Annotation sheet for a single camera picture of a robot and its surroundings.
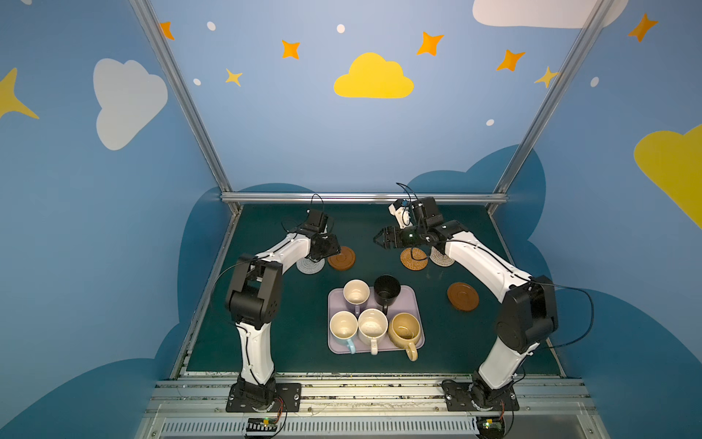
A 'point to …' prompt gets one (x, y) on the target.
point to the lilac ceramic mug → (356, 293)
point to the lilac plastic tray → (409, 300)
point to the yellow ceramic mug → (403, 331)
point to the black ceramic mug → (386, 288)
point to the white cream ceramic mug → (372, 328)
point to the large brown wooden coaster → (343, 261)
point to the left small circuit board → (262, 424)
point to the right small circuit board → (490, 427)
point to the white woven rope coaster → (308, 266)
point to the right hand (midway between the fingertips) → (385, 235)
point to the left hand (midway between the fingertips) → (334, 247)
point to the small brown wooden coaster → (462, 295)
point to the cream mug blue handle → (343, 327)
